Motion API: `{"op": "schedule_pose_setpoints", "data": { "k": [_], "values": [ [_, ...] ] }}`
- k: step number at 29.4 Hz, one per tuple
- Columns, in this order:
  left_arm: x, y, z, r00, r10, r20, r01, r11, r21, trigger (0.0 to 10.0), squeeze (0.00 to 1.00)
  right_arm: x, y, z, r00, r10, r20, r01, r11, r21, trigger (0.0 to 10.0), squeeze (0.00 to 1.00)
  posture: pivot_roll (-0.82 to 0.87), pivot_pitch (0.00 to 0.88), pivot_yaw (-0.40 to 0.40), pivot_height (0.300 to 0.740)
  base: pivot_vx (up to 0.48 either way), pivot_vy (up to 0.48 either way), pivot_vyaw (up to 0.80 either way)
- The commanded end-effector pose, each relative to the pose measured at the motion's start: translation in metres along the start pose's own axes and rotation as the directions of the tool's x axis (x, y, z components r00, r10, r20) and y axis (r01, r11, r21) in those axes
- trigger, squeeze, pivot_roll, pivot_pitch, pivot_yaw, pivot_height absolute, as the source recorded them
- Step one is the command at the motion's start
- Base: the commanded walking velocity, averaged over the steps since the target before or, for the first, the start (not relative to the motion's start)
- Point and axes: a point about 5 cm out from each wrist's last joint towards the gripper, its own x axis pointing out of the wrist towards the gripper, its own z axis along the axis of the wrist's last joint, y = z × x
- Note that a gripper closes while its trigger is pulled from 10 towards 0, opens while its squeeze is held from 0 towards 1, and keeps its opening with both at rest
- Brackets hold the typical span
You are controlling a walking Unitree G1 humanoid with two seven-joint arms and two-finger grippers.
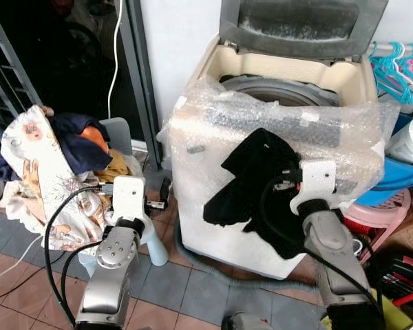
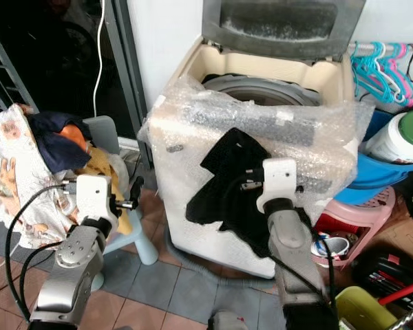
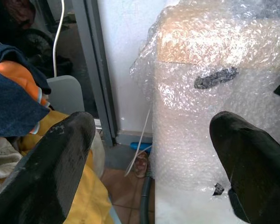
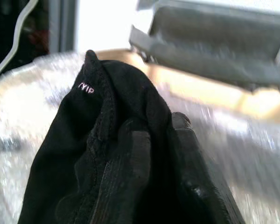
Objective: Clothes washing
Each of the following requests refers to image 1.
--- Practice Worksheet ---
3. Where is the black garment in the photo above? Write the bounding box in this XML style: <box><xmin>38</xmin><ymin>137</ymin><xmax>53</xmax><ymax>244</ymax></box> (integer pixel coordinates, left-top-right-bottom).
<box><xmin>202</xmin><ymin>128</ymin><xmax>308</xmax><ymax>261</ymax></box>

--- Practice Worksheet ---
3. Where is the cream top-load washing machine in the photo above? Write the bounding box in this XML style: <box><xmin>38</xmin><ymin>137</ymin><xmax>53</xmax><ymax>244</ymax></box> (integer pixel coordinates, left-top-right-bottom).
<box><xmin>162</xmin><ymin>34</ymin><xmax>400</xmax><ymax>281</ymax></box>

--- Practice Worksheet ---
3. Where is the turquoise plastic clothes hanger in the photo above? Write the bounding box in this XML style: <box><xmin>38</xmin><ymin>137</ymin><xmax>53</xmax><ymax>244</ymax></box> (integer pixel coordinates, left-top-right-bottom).
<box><xmin>369</xmin><ymin>43</ymin><xmax>403</xmax><ymax>98</ymax></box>
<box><xmin>394</xmin><ymin>44</ymin><xmax>413</xmax><ymax>105</ymax></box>

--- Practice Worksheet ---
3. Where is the grey washing machine lid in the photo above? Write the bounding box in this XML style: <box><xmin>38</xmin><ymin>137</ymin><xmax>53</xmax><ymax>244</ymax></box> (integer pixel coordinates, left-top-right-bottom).
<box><xmin>218</xmin><ymin>0</ymin><xmax>390</xmax><ymax>61</ymax></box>

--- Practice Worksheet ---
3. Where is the mustard yellow garment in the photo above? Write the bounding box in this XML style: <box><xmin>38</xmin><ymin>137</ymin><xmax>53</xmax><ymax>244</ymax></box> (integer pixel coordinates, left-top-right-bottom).
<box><xmin>89</xmin><ymin>151</ymin><xmax>132</xmax><ymax>187</ymax></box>

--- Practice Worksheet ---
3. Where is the clear bubble wrap sheet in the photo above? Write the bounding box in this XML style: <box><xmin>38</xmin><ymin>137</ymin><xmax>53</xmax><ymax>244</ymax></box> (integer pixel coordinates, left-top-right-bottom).
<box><xmin>157</xmin><ymin>74</ymin><xmax>401</xmax><ymax>207</ymax></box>

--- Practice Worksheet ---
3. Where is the pale blue plastic chair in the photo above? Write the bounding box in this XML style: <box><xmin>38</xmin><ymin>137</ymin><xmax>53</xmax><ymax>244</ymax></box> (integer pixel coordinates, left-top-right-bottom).
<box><xmin>98</xmin><ymin>117</ymin><xmax>170</xmax><ymax>267</ymax></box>

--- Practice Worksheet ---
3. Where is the orange garment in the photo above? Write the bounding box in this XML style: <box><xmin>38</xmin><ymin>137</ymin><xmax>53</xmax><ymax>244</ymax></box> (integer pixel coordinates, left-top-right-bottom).
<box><xmin>81</xmin><ymin>125</ymin><xmax>110</xmax><ymax>154</ymax></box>

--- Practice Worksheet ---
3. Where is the white cup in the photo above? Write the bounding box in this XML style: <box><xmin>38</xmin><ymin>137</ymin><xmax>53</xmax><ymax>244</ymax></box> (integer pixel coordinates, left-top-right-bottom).
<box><xmin>350</xmin><ymin>237</ymin><xmax>365</xmax><ymax>256</ymax></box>

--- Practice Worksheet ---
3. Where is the navy blue garment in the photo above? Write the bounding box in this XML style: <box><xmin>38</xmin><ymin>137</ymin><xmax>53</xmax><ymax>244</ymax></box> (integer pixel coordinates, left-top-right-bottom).
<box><xmin>49</xmin><ymin>112</ymin><xmax>113</xmax><ymax>173</ymax></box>

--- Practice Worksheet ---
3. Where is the pink plastic basket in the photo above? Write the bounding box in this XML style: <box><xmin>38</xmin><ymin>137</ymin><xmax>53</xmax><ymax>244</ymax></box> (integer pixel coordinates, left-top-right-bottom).
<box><xmin>343</xmin><ymin>188</ymin><xmax>413</xmax><ymax>266</ymax></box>

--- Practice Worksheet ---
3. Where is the blue plastic basin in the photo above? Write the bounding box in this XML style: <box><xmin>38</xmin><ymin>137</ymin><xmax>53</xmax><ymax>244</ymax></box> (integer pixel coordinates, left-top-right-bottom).
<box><xmin>360</xmin><ymin>112</ymin><xmax>413</xmax><ymax>191</ymax></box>

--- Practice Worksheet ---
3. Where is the white cartoon print cloth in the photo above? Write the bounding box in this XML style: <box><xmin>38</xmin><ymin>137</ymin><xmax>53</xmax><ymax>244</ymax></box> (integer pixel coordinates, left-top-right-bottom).
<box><xmin>0</xmin><ymin>104</ymin><xmax>115</xmax><ymax>252</ymax></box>

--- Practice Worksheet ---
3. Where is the white jug with green cap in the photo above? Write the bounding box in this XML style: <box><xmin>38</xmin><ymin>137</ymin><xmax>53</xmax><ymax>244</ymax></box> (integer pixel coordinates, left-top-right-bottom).
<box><xmin>388</xmin><ymin>113</ymin><xmax>413</xmax><ymax>166</ymax></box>

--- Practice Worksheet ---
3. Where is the black tool case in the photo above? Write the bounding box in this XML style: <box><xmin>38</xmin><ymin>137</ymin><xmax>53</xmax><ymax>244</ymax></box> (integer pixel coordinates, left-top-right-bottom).
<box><xmin>367</xmin><ymin>250</ymin><xmax>413</xmax><ymax>305</ymax></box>

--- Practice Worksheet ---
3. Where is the grey robot torso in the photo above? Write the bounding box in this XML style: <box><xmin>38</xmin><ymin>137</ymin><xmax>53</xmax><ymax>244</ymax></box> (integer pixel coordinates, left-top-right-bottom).
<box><xmin>222</xmin><ymin>312</ymin><xmax>273</xmax><ymax>330</ymax></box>

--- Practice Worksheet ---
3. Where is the yellow-green plastic bin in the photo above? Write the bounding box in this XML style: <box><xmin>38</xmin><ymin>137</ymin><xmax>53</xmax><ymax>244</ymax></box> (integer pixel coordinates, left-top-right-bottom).
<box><xmin>322</xmin><ymin>296</ymin><xmax>413</xmax><ymax>330</ymax></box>

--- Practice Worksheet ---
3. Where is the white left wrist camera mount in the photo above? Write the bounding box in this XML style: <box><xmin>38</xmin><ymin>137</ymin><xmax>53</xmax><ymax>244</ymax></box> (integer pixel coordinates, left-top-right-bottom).
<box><xmin>112</xmin><ymin>175</ymin><xmax>149</xmax><ymax>225</ymax></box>

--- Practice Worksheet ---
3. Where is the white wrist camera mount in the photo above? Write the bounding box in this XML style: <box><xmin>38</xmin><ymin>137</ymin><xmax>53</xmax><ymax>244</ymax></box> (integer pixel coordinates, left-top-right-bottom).
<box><xmin>112</xmin><ymin>175</ymin><xmax>149</xmax><ymax>225</ymax></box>
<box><xmin>290</xmin><ymin>159</ymin><xmax>339</xmax><ymax>215</ymax></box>

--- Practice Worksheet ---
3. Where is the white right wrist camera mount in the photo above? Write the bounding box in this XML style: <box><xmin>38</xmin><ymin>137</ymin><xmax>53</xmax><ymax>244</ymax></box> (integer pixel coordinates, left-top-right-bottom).
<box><xmin>290</xmin><ymin>159</ymin><xmax>339</xmax><ymax>215</ymax></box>

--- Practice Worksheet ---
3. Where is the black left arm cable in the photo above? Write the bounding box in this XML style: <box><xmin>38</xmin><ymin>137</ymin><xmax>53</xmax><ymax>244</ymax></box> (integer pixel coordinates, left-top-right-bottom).
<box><xmin>44</xmin><ymin>184</ymin><xmax>119</xmax><ymax>328</ymax></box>

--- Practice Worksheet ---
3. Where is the dark grey door frame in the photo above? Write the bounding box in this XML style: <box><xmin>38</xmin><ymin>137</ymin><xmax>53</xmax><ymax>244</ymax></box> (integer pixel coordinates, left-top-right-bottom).
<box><xmin>120</xmin><ymin>0</ymin><xmax>165</xmax><ymax>173</ymax></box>

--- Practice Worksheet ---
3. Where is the white hanging cable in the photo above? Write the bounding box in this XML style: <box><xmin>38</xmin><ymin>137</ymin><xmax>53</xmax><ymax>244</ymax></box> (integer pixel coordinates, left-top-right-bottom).
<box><xmin>107</xmin><ymin>0</ymin><xmax>125</xmax><ymax>119</ymax></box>

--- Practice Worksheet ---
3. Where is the white floor cable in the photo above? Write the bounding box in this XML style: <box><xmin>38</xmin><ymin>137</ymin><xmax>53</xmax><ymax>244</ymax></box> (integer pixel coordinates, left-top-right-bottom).
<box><xmin>0</xmin><ymin>232</ymin><xmax>46</xmax><ymax>300</ymax></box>

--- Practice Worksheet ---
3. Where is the silver hanger rail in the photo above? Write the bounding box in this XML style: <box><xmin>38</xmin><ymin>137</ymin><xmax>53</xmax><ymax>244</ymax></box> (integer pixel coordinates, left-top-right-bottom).
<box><xmin>367</xmin><ymin>41</ymin><xmax>413</xmax><ymax>54</ymax></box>

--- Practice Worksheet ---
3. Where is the red stick handle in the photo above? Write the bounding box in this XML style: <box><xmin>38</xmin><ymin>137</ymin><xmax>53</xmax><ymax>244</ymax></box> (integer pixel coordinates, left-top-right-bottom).
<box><xmin>392</xmin><ymin>287</ymin><xmax>413</xmax><ymax>307</ymax></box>

